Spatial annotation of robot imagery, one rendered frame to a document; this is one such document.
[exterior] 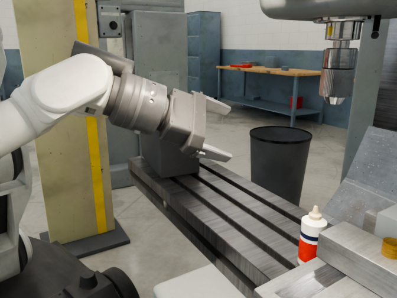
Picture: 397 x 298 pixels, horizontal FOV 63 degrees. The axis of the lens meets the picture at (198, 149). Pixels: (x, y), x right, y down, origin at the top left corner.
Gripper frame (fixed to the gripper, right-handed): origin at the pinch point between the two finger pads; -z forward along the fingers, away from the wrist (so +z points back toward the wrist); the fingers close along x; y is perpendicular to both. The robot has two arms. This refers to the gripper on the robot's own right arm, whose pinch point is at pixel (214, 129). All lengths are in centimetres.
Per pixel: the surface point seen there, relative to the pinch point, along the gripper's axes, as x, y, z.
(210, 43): 568, 407, -206
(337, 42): 4.2, -22.2, -8.1
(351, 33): 3.8, -24.4, -8.2
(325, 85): -0.1, -17.9, -9.1
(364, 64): 30, -7, -40
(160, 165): 9.7, 34.4, -1.5
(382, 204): -3.9, 2.8, -45.8
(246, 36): 544, 336, -256
